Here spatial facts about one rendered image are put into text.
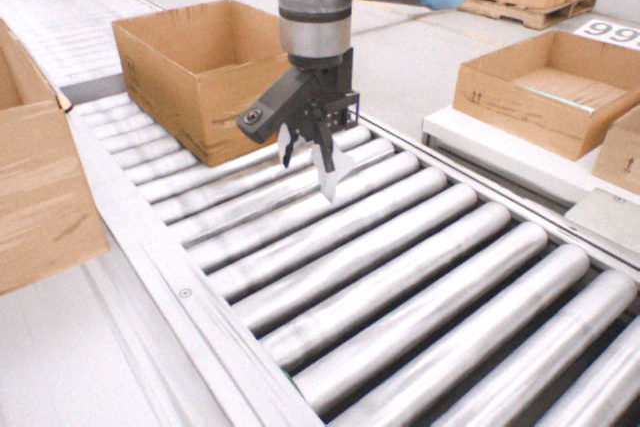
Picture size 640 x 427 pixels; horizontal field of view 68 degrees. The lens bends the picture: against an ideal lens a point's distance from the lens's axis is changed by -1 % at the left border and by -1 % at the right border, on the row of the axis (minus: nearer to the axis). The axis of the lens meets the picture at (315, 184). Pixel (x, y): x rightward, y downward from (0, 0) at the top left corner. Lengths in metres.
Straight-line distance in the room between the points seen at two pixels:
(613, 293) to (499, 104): 0.44
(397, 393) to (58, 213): 0.38
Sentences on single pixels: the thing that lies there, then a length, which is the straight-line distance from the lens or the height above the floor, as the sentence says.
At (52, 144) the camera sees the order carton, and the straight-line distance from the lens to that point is 0.46.
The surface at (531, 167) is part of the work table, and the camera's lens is 0.94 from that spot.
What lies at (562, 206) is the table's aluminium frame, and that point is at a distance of 0.96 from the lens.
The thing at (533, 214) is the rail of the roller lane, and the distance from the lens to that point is 0.83.
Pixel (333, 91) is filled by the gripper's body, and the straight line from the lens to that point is 0.66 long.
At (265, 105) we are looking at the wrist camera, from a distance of 0.62.
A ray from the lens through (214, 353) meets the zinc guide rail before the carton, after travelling 0.41.
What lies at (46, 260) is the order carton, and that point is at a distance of 0.52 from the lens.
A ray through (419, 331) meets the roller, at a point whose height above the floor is 0.74.
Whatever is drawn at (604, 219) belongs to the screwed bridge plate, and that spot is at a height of 0.75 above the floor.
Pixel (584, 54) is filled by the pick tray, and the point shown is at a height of 0.81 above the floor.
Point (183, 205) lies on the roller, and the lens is 0.80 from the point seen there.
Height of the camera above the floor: 1.22
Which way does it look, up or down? 35 degrees down
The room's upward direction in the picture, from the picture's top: straight up
